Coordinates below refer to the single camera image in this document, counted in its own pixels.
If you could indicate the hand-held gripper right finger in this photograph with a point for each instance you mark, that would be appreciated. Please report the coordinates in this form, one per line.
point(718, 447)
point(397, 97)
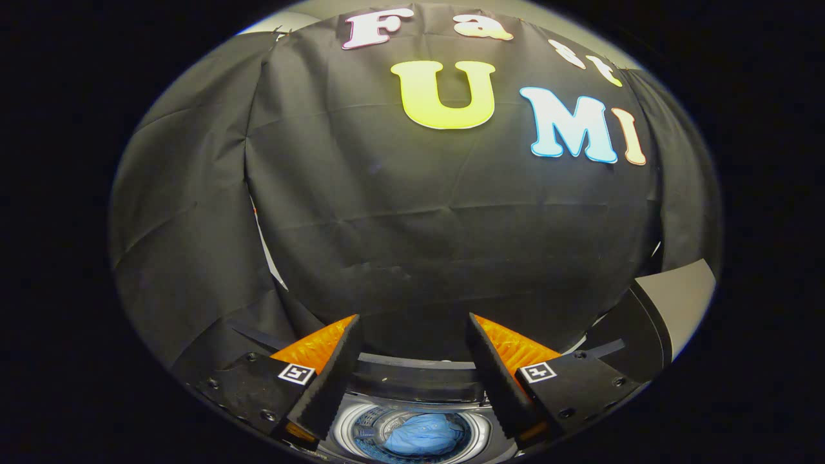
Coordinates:
point(493, 380)

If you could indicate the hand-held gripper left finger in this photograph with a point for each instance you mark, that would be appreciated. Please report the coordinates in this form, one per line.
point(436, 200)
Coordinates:
point(332, 380)

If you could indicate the grey top-load washing machine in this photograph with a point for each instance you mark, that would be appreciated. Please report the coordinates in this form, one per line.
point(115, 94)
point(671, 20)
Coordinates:
point(419, 377)

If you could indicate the light blue polo shirt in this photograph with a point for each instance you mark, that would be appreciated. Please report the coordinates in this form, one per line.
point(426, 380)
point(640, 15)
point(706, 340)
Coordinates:
point(422, 437)

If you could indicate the black backdrop cloth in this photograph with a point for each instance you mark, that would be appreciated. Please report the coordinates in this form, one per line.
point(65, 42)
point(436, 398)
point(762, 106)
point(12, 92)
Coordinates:
point(419, 258)

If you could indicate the beige cabinet with dark top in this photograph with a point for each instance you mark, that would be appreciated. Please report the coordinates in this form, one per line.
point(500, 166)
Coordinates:
point(683, 296)

